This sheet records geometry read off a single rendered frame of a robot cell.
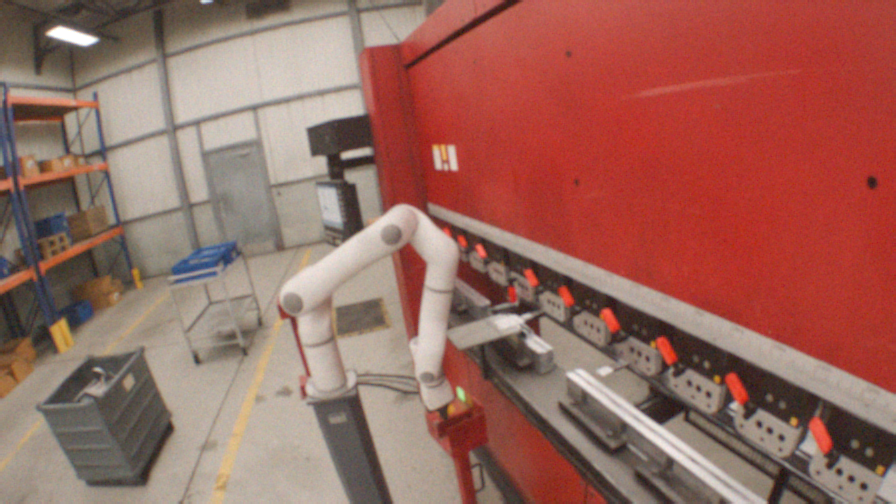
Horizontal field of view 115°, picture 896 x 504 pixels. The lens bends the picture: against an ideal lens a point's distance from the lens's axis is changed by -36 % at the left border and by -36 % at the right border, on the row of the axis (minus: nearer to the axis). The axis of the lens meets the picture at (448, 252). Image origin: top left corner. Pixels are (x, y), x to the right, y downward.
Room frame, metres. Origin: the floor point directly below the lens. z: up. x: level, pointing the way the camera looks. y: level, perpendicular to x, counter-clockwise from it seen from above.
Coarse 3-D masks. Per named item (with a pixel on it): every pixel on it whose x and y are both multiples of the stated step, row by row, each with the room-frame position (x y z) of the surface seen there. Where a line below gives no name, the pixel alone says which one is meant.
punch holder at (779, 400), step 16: (752, 368) 0.57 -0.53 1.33; (752, 384) 0.56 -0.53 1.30; (768, 384) 0.52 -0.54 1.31; (784, 384) 0.49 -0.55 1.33; (752, 400) 0.55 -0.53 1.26; (768, 400) 0.52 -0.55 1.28; (784, 400) 0.48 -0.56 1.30; (800, 400) 0.45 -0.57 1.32; (816, 400) 0.46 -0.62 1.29; (736, 416) 0.58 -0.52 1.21; (768, 416) 0.51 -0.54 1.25; (784, 416) 0.47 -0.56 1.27; (800, 416) 0.44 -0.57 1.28; (752, 432) 0.53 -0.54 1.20; (768, 432) 0.50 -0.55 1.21; (784, 432) 0.46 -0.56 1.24; (800, 432) 0.45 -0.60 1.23; (768, 448) 0.49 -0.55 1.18; (784, 448) 0.45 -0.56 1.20
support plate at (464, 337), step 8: (480, 320) 1.69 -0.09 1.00; (496, 320) 1.67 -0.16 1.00; (456, 328) 1.65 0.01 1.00; (464, 328) 1.64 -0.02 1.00; (472, 328) 1.63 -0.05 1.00; (480, 328) 1.62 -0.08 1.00; (488, 328) 1.60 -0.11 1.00; (512, 328) 1.57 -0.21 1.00; (448, 336) 1.59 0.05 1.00; (456, 336) 1.58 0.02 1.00; (464, 336) 1.57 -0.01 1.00; (472, 336) 1.56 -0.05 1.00; (480, 336) 1.55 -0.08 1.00; (488, 336) 1.54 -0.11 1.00; (496, 336) 1.53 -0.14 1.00; (504, 336) 1.53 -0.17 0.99; (456, 344) 1.51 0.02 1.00; (464, 344) 1.50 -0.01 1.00; (472, 344) 1.49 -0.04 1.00; (480, 344) 1.50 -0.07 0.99
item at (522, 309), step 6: (498, 306) 2.13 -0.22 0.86; (504, 306) 2.10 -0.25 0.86; (510, 306) 2.10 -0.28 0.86; (516, 306) 2.13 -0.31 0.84; (522, 306) 2.11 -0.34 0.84; (528, 306) 2.12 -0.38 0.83; (492, 312) 2.07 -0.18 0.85; (498, 312) 2.09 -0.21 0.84; (504, 312) 2.08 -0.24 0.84; (510, 312) 2.09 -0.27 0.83; (516, 312) 2.11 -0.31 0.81; (522, 312) 2.12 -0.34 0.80; (528, 312) 2.13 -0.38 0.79; (534, 318) 2.13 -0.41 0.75
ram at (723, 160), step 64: (576, 0) 1.01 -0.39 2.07; (640, 0) 0.82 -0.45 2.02; (704, 0) 0.66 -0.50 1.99; (768, 0) 0.54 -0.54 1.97; (832, 0) 0.43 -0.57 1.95; (448, 64) 1.85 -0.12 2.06; (512, 64) 1.35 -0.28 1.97; (576, 64) 1.05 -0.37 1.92; (640, 64) 0.84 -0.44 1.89; (704, 64) 0.69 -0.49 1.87; (768, 64) 0.56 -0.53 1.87; (832, 64) 0.45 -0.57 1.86; (448, 128) 1.96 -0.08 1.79; (512, 128) 1.41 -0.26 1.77; (576, 128) 1.08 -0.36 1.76; (640, 128) 0.86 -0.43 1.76; (704, 128) 0.70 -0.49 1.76; (768, 128) 0.57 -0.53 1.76; (832, 128) 0.46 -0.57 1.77; (448, 192) 2.08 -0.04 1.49; (512, 192) 1.46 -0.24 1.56; (576, 192) 1.11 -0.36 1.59; (640, 192) 0.88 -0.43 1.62; (704, 192) 0.71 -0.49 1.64; (768, 192) 0.57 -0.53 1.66; (832, 192) 0.45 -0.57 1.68; (576, 256) 1.13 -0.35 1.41; (640, 256) 0.88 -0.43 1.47; (704, 256) 0.70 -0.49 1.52; (768, 256) 0.56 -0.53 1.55; (832, 256) 0.45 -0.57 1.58; (768, 320) 0.55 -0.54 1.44; (832, 320) 0.43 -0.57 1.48
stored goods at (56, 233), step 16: (96, 208) 6.58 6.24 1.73; (48, 224) 5.35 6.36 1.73; (64, 224) 5.72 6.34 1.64; (80, 224) 6.17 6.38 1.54; (96, 224) 6.44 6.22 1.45; (48, 240) 4.80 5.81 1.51; (64, 240) 5.21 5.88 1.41; (80, 240) 6.18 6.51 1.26; (16, 256) 4.60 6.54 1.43; (32, 256) 4.66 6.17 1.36; (48, 256) 4.71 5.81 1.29
